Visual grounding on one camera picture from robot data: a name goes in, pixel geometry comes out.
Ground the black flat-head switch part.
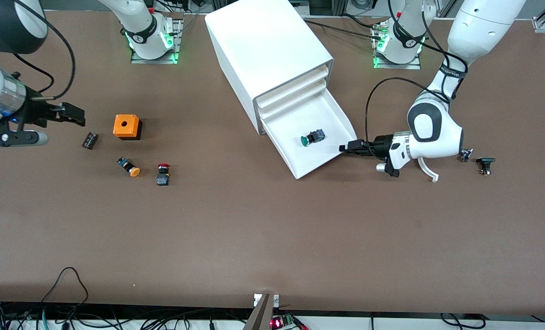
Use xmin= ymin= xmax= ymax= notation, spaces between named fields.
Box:
xmin=476 ymin=157 xmax=496 ymax=176

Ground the thin black looped cable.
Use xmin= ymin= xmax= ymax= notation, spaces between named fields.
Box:
xmin=41 ymin=267 xmax=89 ymax=321

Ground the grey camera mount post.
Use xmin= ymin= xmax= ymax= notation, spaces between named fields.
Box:
xmin=243 ymin=293 xmax=275 ymax=330

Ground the circuit board with red light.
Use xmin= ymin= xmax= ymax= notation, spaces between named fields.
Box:
xmin=270 ymin=313 xmax=310 ymax=330

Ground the white curved plastic arc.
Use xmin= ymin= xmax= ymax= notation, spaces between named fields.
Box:
xmin=417 ymin=156 xmax=439 ymax=183

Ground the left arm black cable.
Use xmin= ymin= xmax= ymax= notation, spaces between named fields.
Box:
xmin=365 ymin=0 xmax=468 ymax=145

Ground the middle white cabinet drawer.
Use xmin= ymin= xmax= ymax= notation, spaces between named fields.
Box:
xmin=258 ymin=79 xmax=329 ymax=121

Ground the black cable tangle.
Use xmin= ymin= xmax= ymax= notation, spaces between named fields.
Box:
xmin=0 ymin=300 xmax=255 ymax=330

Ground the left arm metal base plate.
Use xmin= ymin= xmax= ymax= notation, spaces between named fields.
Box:
xmin=373 ymin=21 xmax=422 ymax=70

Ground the white drawer cabinet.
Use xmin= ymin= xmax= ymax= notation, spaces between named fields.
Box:
xmin=205 ymin=0 xmax=335 ymax=136

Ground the small white mounting bracket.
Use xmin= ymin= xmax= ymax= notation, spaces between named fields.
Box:
xmin=253 ymin=293 xmax=280 ymax=308

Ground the yellow push button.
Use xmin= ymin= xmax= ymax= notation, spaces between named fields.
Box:
xmin=117 ymin=156 xmax=141 ymax=177

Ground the red push button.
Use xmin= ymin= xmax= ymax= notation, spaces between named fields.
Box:
xmin=156 ymin=163 xmax=172 ymax=187

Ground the black cable behind cabinet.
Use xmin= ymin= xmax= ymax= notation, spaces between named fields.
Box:
xmin=302 ymin=14 xmax=385 ymax=42

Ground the orange button enclosure box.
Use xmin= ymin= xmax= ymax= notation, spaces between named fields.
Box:
xmin=113 ymin=114 xmax=143 ymax=141

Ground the lowest white cabinet drawer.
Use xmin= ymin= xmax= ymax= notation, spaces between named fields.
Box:
xmin=260 ymin=87 xmax=358 ymax=180

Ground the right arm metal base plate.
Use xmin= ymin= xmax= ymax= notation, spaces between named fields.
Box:
xmin=130 ymin=18 xmax=182 ymax=65

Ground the green push button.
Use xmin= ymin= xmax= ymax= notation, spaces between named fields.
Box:
xmin=301 ymin=129 xmax=326 ymax=148

